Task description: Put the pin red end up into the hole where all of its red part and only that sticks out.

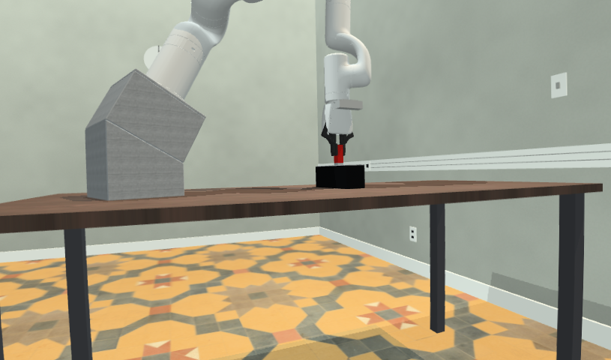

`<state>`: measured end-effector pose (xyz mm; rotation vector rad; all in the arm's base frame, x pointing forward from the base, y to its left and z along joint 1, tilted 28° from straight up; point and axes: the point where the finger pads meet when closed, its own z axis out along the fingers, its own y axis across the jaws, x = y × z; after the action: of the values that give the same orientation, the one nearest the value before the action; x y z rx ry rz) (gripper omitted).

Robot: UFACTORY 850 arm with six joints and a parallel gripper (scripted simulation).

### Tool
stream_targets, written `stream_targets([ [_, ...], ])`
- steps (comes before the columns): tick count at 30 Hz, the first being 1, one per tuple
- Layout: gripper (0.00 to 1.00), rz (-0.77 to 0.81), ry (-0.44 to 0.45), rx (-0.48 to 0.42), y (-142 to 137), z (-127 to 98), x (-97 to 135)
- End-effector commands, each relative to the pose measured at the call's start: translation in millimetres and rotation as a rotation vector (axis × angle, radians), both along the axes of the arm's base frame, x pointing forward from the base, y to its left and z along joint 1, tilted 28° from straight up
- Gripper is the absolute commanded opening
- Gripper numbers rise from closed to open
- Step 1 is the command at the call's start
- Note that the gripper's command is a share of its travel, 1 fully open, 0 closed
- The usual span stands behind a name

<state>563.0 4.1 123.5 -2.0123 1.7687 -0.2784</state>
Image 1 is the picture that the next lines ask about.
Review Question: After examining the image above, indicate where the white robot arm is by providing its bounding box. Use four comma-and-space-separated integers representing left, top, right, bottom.
146, 0, 371, 110

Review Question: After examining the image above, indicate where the red and grey square pin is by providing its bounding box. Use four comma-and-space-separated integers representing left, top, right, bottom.
334, 145, 343, 165

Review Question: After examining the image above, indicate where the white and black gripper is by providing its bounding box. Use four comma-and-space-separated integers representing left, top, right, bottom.
321, 102, 354, 156

